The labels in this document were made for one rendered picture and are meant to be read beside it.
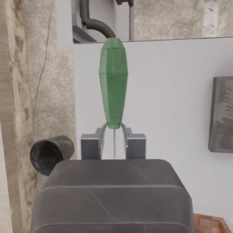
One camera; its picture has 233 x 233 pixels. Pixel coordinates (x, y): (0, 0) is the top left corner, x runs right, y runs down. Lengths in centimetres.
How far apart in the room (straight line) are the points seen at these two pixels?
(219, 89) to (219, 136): 5
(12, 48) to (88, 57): 157
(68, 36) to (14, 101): 155
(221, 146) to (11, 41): 172
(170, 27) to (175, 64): 132
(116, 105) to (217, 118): 11
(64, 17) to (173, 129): 18
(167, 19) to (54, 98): 119
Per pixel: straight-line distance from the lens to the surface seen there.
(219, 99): 20
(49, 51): 176
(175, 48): 20
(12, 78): 175
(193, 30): 153
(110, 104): 15
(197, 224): 112
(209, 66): 20
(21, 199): 203
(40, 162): 174
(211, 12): 132
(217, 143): 21
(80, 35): 30
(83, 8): 28
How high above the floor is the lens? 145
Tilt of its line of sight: 74 degrees down
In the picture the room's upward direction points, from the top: 128 degrees counter-clockwise
